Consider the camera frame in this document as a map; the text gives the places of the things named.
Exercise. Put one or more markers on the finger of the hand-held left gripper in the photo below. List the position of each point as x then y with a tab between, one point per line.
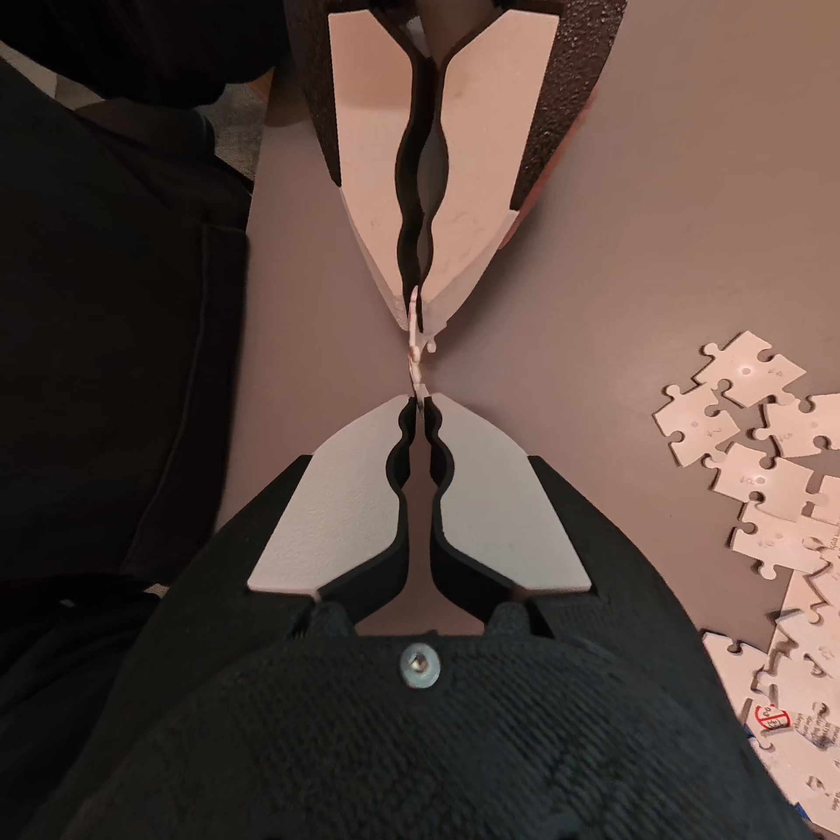
367	131
485	144

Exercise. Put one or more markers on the pile of white puzzle pieces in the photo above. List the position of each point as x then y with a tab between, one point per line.
748	374

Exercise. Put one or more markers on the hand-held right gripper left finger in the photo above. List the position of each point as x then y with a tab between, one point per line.
334	525

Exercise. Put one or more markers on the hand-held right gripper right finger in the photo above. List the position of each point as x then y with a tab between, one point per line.
512	525

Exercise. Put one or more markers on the person's black pants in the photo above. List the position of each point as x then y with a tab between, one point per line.
98	328

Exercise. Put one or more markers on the joined puzzle pieces strip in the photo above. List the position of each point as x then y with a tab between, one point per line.
413	348

